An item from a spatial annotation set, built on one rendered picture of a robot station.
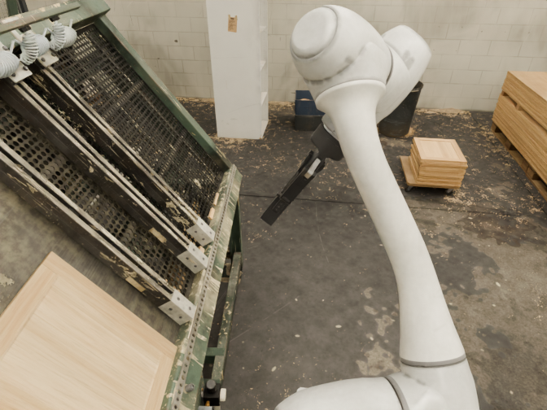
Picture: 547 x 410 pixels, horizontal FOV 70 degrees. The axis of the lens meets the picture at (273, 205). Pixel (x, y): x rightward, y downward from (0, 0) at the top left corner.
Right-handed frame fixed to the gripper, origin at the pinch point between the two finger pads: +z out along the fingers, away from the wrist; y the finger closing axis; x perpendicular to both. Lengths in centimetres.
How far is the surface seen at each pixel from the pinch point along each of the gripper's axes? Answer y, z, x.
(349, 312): -155, 99, 101
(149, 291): -36, 74, -13
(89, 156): -52, 53, -62
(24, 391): 16, 73, -21
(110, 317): -18, 75, -17
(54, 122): -49, 47, -76
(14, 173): -21, 52, -66
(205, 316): -51, 81, 11
